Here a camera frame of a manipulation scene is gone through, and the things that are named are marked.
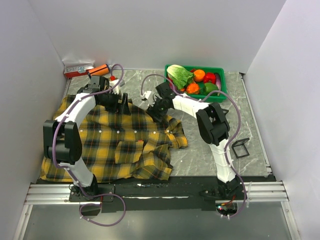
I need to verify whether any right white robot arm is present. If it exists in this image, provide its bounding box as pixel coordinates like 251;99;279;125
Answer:
143;82;240;200

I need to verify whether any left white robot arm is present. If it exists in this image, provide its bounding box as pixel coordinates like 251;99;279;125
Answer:
43;76;130;201

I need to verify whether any black square frame near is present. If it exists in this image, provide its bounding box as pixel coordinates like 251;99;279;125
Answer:
231;137;250;159

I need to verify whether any orange fruit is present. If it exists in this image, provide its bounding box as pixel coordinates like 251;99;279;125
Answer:
193;69;206;83

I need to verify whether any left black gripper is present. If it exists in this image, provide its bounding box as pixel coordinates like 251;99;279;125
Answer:
98;90;131;116

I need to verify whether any black square frame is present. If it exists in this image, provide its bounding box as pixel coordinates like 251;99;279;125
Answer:
221;108;229;115
231;137;250;159

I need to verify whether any green plastic crate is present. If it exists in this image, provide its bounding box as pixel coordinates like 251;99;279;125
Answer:
164;64;227;103

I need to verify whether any orange black cylinder tool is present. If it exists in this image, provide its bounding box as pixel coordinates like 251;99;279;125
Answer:
87;64;111;78

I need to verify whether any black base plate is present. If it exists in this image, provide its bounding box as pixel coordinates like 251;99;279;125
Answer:
69;176;247;214

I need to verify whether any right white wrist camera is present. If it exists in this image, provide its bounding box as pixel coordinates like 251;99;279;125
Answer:
140;90;155;106

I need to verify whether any orange carrot slice toy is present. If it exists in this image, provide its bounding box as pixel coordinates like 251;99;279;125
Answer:
186;83;200;95

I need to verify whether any red bell pepper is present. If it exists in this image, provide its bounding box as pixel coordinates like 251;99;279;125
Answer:
203;72;216;84

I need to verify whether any black square frame far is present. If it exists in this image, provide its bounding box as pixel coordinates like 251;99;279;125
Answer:
221;108;229;115

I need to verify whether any aluminium rail frame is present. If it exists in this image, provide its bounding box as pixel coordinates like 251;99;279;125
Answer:
23;181;290;206

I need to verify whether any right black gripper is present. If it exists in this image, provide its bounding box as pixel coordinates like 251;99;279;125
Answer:
145;95;169;124

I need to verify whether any red white cardboard box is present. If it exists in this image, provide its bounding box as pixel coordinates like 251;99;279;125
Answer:
63;62;95;79

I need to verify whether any green bell pepper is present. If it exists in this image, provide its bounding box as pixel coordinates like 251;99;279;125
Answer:
200;82;219;96

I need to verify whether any yellow plaid shirt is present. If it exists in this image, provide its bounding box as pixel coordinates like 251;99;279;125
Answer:
39;94;189;183

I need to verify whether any napa cabbage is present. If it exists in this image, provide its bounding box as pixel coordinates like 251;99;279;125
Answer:
166;64;194;90

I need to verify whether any purple eggplant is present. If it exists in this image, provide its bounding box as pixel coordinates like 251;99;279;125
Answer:
214;73;222;91

